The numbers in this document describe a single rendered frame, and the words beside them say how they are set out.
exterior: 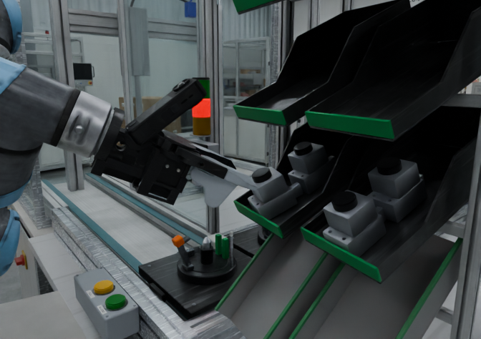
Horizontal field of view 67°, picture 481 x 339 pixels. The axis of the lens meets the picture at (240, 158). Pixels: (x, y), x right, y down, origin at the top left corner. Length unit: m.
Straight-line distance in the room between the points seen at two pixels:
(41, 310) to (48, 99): 0.71
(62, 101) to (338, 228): 0.36
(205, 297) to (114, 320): 0.18
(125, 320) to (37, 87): 0.52
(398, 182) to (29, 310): 0.90
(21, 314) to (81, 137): 0.69
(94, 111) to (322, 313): 0.43
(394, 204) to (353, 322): 0.19
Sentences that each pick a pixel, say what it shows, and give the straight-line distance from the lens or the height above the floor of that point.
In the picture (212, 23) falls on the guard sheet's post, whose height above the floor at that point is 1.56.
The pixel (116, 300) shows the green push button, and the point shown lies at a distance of 0.83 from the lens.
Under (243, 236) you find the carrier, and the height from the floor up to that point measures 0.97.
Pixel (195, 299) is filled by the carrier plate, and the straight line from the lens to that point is 0.81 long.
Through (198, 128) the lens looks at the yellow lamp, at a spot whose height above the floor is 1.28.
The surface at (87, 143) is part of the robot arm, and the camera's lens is 0.47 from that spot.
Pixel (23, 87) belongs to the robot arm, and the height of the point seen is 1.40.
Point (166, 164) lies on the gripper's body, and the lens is 0.48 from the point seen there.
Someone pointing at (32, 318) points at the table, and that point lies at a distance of 1.06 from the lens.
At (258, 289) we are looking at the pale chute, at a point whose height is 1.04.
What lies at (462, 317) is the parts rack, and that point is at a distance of 0.58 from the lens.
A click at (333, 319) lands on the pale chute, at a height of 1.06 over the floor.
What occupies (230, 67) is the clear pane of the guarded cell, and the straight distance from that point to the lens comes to 2.38.
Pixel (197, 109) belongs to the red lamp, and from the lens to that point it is 1.00.
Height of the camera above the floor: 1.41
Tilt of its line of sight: 12 degrees down
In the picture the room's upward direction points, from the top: straight up
